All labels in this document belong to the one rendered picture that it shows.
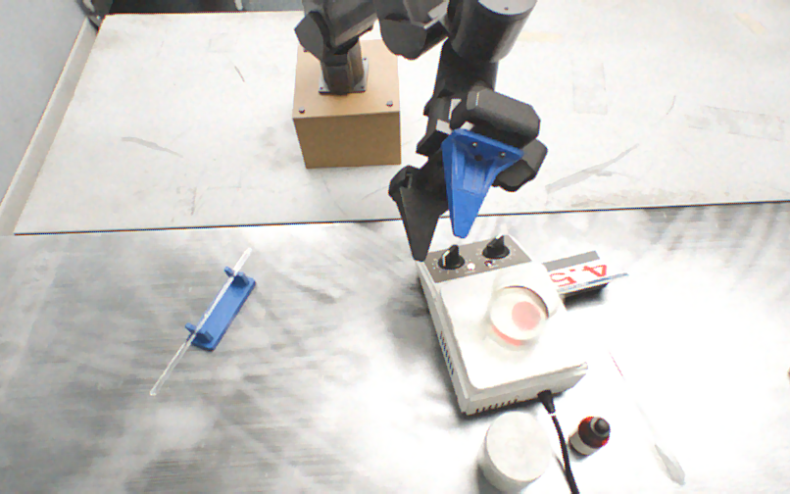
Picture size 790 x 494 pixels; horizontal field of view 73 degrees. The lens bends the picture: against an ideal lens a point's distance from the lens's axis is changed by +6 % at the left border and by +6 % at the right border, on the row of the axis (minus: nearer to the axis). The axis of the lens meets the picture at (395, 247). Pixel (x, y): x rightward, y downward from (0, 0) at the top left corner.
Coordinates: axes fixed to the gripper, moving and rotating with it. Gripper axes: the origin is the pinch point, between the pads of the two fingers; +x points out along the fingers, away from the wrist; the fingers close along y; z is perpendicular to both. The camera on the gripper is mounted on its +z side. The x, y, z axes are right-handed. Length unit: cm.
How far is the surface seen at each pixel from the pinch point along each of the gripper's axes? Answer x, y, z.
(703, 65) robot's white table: -45, 16, 46
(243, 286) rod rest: 5.2, 28.1, -14.0
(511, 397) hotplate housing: 13.1, 9.6, 14.2
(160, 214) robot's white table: -3.7, 37.3, -27.2
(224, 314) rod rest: 9.0, 27.6, -15.2
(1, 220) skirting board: -23, 163, -91
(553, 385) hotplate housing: 11.1, 8.2, 18.1
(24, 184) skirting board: -39, 170, -92
